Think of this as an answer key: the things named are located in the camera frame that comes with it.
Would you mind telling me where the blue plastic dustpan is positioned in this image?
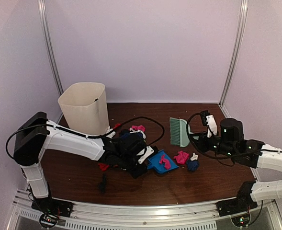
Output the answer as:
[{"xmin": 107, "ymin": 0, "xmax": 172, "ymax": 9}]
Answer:
[{"xmin": 147, "ymin": 150, "xmax": 178, "ymax": 174}]

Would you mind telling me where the aluminium frame post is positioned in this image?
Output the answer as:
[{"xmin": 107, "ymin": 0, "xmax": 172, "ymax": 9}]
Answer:
[
  {"xmin": 219, "ymin": 0, "xmax": 248, "ymax": 106},
  {"xmin": 38, "ymin": 0, "xmax": 64, "ymax": 95}
]

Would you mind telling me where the pink scrap near gripper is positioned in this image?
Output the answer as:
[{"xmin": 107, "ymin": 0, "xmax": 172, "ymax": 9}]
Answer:
[{"xmin": 159, "ymin": 155, "xmax": 171, "ymax": 170}]

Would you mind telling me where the navy scrap front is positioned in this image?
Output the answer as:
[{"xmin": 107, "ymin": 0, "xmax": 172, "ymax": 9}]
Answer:
[{"xmin": 186, "ymin": 160, "xmax": 200, "ymax": 172}]

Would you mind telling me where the left black braided cable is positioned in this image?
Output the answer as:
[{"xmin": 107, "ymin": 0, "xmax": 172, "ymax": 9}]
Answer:
[{"xmin": 6, "ymin": 116, "xmax": 166, "ymax": 160}]

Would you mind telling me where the right aluminium frame post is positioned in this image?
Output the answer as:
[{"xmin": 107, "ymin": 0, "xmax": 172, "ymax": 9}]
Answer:
[{"xmin": 219, "ymin": 0, "xmax": 248, "ymax": 106}]

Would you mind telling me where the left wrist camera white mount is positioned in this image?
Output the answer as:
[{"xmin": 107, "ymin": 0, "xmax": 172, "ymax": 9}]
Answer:
[{"xmin": 136, "ymin": 146, "xmax": 158, "ymax": 164}]

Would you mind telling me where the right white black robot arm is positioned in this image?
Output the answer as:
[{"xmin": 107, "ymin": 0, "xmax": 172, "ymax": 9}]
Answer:
[{"xmin": 187, "ymin": 115, "xmax": 282, "ymax": 212}]

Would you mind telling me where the red white scrap near bin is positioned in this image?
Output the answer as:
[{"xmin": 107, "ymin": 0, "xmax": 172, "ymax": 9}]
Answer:
[{"xmin": 106, "ymin": 123, "xmax": 121, "ymax": 135}]

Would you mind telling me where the pink scrap centre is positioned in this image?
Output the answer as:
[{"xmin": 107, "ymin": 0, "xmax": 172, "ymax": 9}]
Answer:
[{"xmin": 174, "ymin": 151, "xmax": 189, "ymax": 165}]

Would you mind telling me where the white scrap centre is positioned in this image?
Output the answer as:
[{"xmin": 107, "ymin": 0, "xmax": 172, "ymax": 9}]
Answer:
[{"xmin": 190, "ymin": 152, "xmax": 199, "ymax": 161}]

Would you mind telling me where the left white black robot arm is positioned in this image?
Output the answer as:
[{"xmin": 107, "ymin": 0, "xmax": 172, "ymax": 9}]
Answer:
[{"xmin": 13, "ymin": 112, "xmax": 154, "ymax": 213}]

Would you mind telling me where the front aluminium rail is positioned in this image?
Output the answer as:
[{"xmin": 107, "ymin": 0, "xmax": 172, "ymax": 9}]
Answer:
[{"xmin": 4, "ymin": 191, "xmax": 282, "ymax": 230}]

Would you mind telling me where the red paper scrap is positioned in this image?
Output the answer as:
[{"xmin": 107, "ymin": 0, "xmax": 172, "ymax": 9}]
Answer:
[{"xmin": 98, "ymin": 162, "xmax": 110, "ymax": 172}]

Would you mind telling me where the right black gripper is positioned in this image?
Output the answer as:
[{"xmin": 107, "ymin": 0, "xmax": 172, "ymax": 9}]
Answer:
[{"xmin": 190, "ymin": 130, "xmax": 236, "ymax": 159}]

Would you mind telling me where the beige plastic waste bin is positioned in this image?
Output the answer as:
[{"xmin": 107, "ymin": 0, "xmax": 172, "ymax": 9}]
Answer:
[{"xmin": 58, "ymin": 82, "xmax": 109, "ymax": 135}]

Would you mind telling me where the pink white scrap back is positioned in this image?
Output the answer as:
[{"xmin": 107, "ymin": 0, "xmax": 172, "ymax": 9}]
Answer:
[{"xmin": 129, "ymin": 125, "xmax": 146, "ymax": 139}]

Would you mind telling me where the navy blue scrap back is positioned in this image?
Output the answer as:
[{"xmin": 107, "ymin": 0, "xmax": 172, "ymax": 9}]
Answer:
[{"xmin": 119, "ymin": 129, "xmax": 144, "ymax": 140}]

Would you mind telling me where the black scrap front left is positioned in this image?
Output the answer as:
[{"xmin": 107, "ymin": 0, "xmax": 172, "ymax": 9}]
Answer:
[{"xmin": 98, "ymin": 173, "xmax": 107, "ymax": 194}]

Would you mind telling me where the left aluminium frame post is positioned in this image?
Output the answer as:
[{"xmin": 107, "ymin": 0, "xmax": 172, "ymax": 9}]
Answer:
[{"xmin": 38, "ymin": 0, "xmax": 64, "ymax": 95}]

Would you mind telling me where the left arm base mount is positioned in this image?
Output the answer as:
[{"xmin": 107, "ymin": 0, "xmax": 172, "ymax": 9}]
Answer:
[{"xmin": 31, "ymin": 197, "xmax": 73, "ymax": 229}]

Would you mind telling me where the mint green hand brush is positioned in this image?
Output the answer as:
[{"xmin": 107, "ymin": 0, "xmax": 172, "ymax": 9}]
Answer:
[{"xmin": 169, "ymin": 117, "xmax": 194, "ymax": 148}]

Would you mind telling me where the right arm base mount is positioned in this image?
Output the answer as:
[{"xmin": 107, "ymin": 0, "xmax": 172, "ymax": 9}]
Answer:
[{"xmin": 216, "ymin": 198, "xmax": 258, "ymax": 229}]

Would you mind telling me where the right black cable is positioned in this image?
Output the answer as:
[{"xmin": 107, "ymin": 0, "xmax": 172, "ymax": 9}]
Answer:
[{"xmin": 186, "ymin": 112, "xmax": 261, "ymax": 167}]

